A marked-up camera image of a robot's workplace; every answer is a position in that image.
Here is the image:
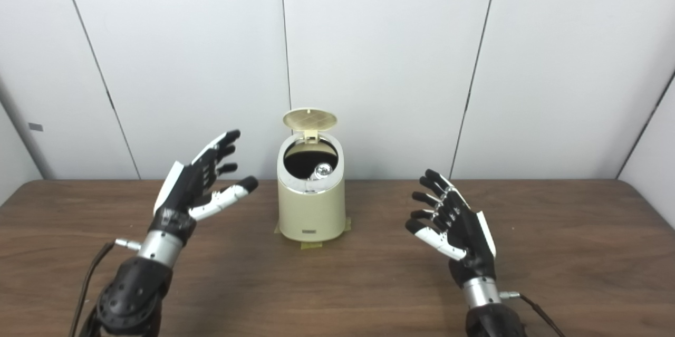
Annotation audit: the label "cream round bin lid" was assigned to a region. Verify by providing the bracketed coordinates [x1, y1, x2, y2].
[283, 108, 338, 143]

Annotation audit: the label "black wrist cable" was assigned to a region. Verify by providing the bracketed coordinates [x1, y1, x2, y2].
[69, 238, 142, 337]
[500, 291, 566, 337]

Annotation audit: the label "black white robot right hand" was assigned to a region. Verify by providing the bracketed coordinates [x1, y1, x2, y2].
[405, 169, 497, 289]

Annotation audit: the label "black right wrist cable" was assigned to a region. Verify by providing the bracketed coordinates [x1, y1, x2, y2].
[500, 291, 566, 337]

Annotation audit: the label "black white robot left hand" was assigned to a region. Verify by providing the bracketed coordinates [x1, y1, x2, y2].
[148, 129, 259, 247]

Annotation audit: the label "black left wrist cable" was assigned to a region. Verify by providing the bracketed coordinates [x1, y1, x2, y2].
[69, 238, 142, 337]

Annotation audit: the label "small white plastic bottle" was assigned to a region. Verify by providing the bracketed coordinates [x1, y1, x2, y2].
[308, 162, 335, 182]

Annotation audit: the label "cream-colored round bin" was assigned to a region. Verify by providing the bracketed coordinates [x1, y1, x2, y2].
[277, 134, 346, 243]

